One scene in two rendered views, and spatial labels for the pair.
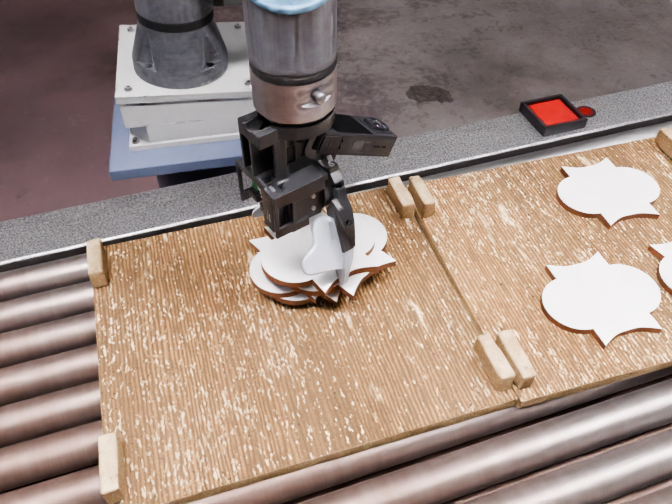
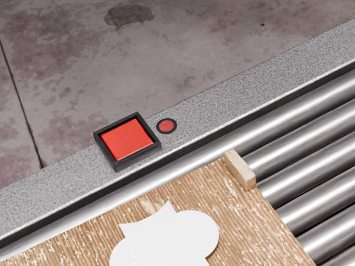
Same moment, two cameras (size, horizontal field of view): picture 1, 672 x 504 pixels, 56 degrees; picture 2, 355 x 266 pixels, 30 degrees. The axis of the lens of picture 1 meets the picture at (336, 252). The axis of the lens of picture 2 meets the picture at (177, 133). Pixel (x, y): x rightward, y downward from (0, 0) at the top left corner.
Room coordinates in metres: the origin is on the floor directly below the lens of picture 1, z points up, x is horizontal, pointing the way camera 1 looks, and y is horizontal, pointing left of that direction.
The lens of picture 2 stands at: (0.20, -0.38, 1.65)
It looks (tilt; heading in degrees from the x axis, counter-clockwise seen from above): 48 degrees down; 356
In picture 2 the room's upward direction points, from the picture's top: 9 degrees counter-clockwise
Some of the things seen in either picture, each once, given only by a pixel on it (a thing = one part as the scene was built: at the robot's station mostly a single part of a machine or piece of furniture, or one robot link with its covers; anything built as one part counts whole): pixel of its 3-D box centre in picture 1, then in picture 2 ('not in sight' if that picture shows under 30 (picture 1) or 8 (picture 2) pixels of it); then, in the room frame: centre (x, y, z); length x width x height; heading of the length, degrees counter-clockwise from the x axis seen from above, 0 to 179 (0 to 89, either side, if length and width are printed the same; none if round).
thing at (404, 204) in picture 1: (400, 197); not in sight; (0.63, -0.09, 0.95); 0.06 x 0.02 x 0.03; 17
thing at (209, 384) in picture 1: (283, 320); not in sight; (0.44, 0.06, 0.93); 0.41 x 0.35 x 0.02; 107
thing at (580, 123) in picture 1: (552, 114); (127, 141); (0.85, -0.35, 0.92); 0.08 x 0.08 x 0.02; 19
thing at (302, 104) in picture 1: (296, 87); not in sight; (0.49, 0.03, 1.21); 0.08 x 0.08 x 0.05
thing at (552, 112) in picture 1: (552, 115); (127, 141); (0.85, -0.35, 0.92); 0.06 x 0.06 x 0.01; 19
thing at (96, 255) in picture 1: (97, 262); not in sight; (0.51, 0.29, 0.95); 0.06 x 0.02 x 0.03; 17
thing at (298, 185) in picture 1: (291, 161); not in sight; (0.48, 0.04, 1.13); 0.09 x 0.08 x 0.12; 126
